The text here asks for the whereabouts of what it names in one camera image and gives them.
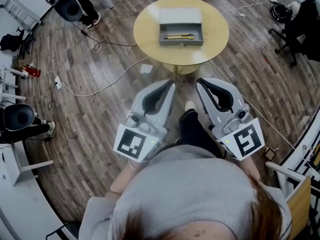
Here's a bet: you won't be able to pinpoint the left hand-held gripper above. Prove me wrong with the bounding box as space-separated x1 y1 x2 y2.
113 79 177 163

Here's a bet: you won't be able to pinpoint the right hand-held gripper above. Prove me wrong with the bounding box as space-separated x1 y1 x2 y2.
195 77 266 162

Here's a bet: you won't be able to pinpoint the yellow utility knife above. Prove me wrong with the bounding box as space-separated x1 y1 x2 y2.
163 33 195 41

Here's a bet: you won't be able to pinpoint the grey metal drawer box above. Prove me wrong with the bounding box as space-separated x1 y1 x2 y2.
158 7 205 48

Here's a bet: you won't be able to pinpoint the person's right forearm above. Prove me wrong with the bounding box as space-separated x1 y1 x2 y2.
246 156 263 183

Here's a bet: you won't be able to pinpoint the person's left forearm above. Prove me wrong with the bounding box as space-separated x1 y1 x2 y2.
108 158 141 200

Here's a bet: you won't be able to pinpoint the person's right shoe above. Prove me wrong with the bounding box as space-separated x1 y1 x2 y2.
184 100 198 114

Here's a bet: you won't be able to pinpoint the white paper sheet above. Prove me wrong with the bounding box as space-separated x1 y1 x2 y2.
139 63 154 75

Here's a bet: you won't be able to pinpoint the person's black trousers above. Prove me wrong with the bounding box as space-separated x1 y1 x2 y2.
154 108 225 160

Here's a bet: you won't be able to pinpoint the round yellow table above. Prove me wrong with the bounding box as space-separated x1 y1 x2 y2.
133 0 230 81

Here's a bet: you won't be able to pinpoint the small brown box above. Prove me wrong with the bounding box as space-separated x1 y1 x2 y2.
264 146 277 161

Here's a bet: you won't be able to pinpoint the black office chair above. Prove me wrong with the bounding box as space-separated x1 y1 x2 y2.
0 25 36 55
268 27 305 69

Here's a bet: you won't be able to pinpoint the person's grey sweater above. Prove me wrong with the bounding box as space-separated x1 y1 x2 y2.
78 143 293 240

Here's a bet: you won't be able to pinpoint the black bag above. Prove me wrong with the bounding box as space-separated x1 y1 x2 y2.
269 0 294 24

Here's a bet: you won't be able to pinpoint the dark jacket pile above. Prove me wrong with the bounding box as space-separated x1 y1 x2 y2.
284 0 320 62

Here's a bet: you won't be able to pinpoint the wooden chair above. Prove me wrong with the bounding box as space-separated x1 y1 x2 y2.
284 175 320 240

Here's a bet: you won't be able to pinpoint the white equipment stand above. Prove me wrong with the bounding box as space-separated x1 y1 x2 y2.
0 63 28 103

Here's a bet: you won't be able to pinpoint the black metal chair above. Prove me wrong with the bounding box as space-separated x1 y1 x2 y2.
44 220 84 240

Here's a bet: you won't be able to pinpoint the silver ladder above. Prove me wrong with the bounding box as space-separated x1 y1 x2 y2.
0 0 43 31

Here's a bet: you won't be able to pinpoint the thin silver bracelet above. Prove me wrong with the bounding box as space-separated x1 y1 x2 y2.
128 159 141 172

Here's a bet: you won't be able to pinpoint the black cable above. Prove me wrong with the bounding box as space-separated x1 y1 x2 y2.
70 21 139 52

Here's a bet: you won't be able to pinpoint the white metal frame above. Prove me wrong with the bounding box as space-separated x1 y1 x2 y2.
264 118 320 186

